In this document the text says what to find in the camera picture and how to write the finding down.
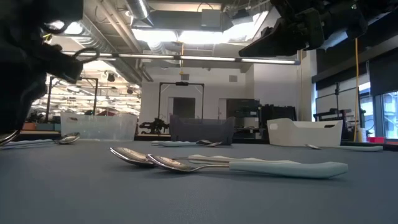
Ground black stacked cases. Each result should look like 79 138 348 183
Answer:
260 105 297 139

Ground silver spoon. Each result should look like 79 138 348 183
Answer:
0 129 20 147

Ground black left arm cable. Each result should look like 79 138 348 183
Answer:
72 47 101 64

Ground dark equipment shelf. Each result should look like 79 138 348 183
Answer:
226 98 261 139

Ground silver round ventilation duct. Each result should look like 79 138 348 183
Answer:
125 0 155 27

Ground spoon with white patterned handle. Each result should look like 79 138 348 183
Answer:
109 146 301 169

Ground black tripod stand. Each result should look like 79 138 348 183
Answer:
333 82 341 113

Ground black roller blind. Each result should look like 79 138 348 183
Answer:
368 57 398 96

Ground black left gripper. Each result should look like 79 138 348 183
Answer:
0 42 84 135

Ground black metal frame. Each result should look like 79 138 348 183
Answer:
157 82 205 121
45 76 100 123

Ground spoon with light blue handle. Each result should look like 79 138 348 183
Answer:
146 154 349 180
151 140 223 148

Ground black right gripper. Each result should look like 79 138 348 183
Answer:
238 0 369 58

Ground yellow hanging cable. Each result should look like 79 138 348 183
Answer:
353 37 361 142

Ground grey bin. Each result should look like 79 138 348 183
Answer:
169 114 236 146

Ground long ceiling light tube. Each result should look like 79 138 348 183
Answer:
62 51 301 66

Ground thin yellow hanging cord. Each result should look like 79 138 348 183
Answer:
179 43 185 76

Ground clear plastic bin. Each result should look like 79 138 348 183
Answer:
60 111 139 141

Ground white bin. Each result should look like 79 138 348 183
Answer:
266 117 344 147

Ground grey ceiling duct box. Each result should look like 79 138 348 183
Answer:
319 30 349 51

